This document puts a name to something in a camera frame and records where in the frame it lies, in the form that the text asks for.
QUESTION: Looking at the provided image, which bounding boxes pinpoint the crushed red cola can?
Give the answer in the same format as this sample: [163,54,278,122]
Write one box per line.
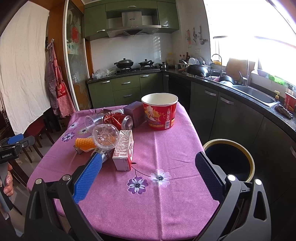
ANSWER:
[103,111,133,131]

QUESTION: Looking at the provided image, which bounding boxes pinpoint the purple cardboard box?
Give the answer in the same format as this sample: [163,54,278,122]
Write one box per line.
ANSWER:
[123,101,145,128]

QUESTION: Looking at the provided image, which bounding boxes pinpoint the person's left hand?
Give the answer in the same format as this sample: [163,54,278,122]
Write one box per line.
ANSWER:
[4,164,14,196]

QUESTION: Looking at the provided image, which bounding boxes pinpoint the black lidded pot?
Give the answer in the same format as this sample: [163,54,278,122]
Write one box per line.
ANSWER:
[138,59,154,68]

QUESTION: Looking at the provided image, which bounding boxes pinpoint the wooden cutting board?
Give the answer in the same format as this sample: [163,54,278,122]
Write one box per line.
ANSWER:
[225,58,255,81]

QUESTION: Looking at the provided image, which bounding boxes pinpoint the dark rag on counter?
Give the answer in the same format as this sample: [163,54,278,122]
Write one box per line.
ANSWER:
[274,104,293,120]

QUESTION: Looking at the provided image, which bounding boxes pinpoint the purple floral tablecloth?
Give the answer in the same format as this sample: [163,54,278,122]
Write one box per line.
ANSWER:
[26,102,220,241]

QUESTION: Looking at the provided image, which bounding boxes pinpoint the green lower drawer cabinet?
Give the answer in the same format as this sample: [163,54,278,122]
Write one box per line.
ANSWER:
[88,72,164,108]

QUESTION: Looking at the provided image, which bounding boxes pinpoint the dark green counter cabinets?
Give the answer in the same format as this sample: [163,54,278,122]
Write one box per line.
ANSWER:
[163,71,295,239]

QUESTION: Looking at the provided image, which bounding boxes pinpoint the glass sliding door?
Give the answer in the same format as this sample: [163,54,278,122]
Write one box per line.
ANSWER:
[63,1,91,111]

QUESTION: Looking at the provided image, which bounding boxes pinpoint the large black wok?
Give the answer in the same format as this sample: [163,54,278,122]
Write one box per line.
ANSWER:
[185,65,210,78]

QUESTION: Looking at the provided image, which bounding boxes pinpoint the plastic bag on counter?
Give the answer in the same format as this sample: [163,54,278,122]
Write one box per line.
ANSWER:
[92,68,116,79]

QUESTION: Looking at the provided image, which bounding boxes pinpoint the orange foam fruit net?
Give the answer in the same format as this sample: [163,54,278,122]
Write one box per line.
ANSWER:
[74,137,96,152]

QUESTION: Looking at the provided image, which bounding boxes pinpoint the red white milk carton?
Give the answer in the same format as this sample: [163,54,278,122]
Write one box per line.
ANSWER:
[112,130,134,171]

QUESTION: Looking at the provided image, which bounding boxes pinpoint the white hanging curtain sheet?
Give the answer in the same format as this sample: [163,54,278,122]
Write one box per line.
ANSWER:
[1,1,50,135]

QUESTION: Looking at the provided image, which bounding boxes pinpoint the black wok on stove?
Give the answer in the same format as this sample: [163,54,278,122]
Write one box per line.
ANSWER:
[114,58,133,69]

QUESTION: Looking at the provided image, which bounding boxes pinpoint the steel range hood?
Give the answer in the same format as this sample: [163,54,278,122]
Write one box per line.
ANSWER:
[106,9,161,38]

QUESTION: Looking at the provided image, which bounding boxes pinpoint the red patterned apron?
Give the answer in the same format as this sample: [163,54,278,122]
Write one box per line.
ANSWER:
[45,39,75,118]

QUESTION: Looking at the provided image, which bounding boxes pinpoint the yellow soap dispenser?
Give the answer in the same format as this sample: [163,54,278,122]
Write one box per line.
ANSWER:
[274,90,280,100]

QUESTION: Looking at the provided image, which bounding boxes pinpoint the red cup on counter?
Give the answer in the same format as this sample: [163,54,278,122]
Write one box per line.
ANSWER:
[284,92,296,112]

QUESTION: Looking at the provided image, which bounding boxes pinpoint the red paper noodle bucket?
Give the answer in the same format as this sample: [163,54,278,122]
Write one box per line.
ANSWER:
[141,93,178,131]

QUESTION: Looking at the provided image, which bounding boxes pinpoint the clear plastic water bottle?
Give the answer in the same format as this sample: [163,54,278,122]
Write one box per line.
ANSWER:
[92,124,120,151]

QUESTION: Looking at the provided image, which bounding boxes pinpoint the green upper cabinets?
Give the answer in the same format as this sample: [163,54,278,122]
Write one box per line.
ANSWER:
[84,1,179,41]

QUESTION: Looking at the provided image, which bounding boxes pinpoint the chrome sink faucet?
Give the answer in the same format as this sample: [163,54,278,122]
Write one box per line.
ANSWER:
[239,60,249,86]

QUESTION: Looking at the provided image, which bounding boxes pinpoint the clear plastic cup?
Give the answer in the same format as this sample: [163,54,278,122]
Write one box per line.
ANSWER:
[84,113,104,133]

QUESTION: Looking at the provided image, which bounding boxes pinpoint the dark red chair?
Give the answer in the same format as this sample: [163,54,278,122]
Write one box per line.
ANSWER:
[24,116,55,159]

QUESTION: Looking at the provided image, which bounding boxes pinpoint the steel kitchen sink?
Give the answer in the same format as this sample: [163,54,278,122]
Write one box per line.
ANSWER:
[232,85,279,107]

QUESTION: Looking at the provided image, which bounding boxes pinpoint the yellow rimmed blue trash bin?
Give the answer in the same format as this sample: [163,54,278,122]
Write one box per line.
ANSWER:
[203,138,255,182]

